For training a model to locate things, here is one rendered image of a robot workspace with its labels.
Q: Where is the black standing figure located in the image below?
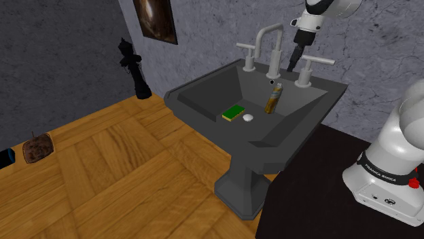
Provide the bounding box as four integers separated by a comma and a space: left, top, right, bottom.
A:
118, 37, 153, 100

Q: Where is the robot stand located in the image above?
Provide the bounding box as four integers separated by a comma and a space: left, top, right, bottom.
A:
255, 123, 424, 239

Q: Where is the dark brown wall picture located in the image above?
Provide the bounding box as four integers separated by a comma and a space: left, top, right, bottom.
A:
132, 0, 179, 45

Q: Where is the dark grey pedestal sink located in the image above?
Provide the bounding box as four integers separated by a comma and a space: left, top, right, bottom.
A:
163, 22, 349, 221

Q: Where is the black and blue cylinder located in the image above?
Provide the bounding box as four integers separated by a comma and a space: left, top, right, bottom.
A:
0, 147, 16, 170

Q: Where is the green and yellow sponge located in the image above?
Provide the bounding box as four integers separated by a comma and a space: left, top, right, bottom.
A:
221, 104, 246, 122

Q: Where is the gold spray can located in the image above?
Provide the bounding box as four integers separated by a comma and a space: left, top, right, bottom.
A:
264, 82, 284, 115

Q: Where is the brown woven basket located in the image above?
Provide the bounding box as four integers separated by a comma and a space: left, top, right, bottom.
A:
22, 130, 55, 164

